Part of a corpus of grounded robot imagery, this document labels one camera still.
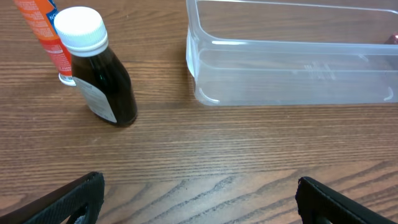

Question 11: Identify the orange tablet tube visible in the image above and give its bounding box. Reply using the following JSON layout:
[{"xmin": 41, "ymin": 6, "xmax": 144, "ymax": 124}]
[{"xmin": 14, "ymin": 0, "xmax": 76, "ymax": 86}]

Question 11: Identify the red medicine box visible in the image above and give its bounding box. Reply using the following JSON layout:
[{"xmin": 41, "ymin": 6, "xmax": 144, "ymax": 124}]
[{"xmin": 385, "ymin": 34, "xmax": 398, "ymax": 45}]

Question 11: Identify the dark brown syrup bottle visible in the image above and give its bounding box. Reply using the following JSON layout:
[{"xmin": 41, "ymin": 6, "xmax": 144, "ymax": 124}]
[{"xmin": 54, "ymin": 6, "xmax": 137, "ymax": 127}]

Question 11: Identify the clear plastic container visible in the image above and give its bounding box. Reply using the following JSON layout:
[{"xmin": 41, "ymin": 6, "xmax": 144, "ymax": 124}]
[{"xmin": 186, "ymin": 0, "xmax": 397, "ymax": 106}]

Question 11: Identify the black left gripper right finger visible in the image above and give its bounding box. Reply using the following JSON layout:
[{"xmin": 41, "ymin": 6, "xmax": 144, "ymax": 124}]
[{"xmin": 295, "ymin": 177, "xmax": 396, "ymax": 224}]

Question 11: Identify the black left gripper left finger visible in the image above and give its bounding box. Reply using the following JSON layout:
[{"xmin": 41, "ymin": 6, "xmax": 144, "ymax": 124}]
[{"xmin": 1, "ymin": 172, "xmax": 105, "ymax": 224}]

